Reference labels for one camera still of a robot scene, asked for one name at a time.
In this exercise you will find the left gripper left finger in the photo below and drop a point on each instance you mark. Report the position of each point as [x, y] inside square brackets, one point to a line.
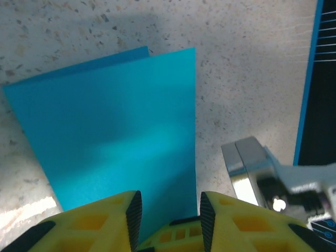
[78, 231]

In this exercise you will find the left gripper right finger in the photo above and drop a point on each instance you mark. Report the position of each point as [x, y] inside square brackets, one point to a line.
[249, 231]

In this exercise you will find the blue paper sheet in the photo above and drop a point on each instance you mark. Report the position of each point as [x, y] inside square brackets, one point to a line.
[118, 118]

